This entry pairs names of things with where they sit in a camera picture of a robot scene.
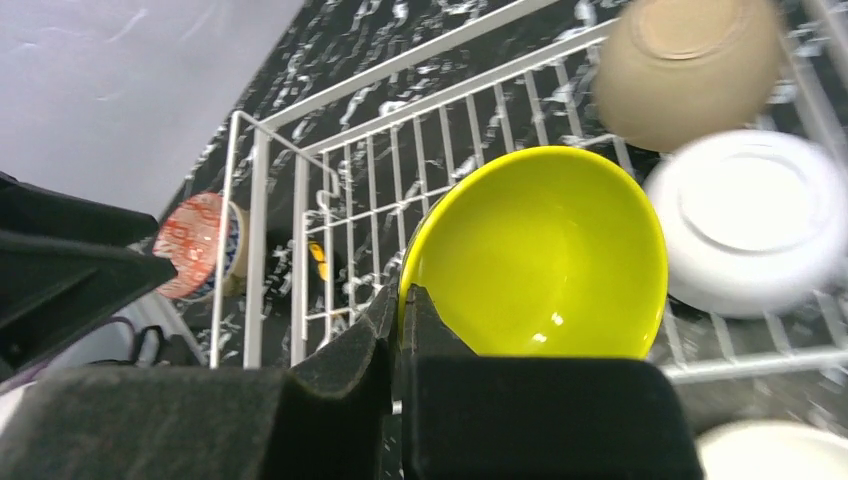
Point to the small yellow black object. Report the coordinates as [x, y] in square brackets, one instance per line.
[320, 259]

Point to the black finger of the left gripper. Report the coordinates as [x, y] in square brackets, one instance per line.
[66, 265]

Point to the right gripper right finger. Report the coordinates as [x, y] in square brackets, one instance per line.
[474, 417]

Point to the white wire dish rack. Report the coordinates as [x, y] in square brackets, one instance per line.
[397, 101]

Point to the yellow-green bowl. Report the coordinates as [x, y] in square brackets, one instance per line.
[549, 251]

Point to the orange bowl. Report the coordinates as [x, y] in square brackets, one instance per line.
[772, 450]

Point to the beige bowl white inside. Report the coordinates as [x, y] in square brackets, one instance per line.
[670, 72]

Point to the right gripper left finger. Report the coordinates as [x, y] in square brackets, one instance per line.
[321, 419]

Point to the red patterned bowl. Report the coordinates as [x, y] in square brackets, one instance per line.
[189, 239]

